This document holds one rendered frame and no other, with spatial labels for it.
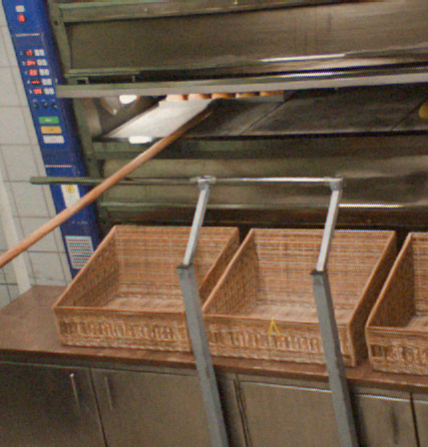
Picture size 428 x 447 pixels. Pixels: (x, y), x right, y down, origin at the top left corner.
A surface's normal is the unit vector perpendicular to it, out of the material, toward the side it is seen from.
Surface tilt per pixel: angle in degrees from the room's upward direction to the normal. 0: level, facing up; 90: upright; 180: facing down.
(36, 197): 90
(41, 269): 90
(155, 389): 90
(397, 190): 70
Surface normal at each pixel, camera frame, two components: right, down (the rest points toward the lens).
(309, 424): -0.48, 0.41
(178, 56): -0.51, 0.04
